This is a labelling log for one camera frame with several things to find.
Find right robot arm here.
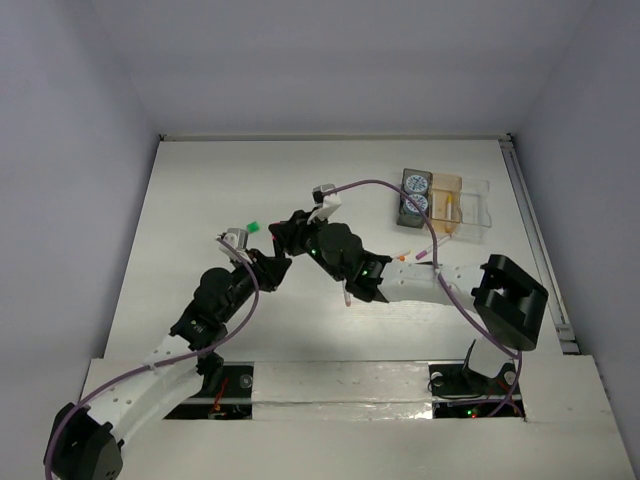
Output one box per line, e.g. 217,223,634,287
269,210,548,359

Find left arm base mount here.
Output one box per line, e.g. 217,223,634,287
164,363,254,420

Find dark grey container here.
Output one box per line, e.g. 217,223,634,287
397,168,432,229

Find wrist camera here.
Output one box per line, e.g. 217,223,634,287
217,228,249,260
307,183,342,224

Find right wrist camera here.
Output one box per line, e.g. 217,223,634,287
307,183,342,224

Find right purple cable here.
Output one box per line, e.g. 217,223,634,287
324,179,524,419

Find purple cable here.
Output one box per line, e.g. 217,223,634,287
44,239,261,479
324,179,524,419

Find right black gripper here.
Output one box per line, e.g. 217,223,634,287
268,209,346,283

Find purple white marker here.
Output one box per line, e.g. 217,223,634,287
415,235,451,260

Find green highlighter cap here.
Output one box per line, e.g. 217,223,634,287
247,221,261,234

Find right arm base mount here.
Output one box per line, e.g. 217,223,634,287
426,342,526,419

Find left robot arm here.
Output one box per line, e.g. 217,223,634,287
43,245,291,479

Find pink white marker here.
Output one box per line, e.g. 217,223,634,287
341,281,352,307

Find blue white round jar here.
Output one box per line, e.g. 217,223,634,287
403,174,429,196

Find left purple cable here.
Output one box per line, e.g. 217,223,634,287
44,239,261,479

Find clear plastic container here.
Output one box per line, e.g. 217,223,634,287
456,178,492,242

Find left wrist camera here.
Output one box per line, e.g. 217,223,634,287
217,228,249,260

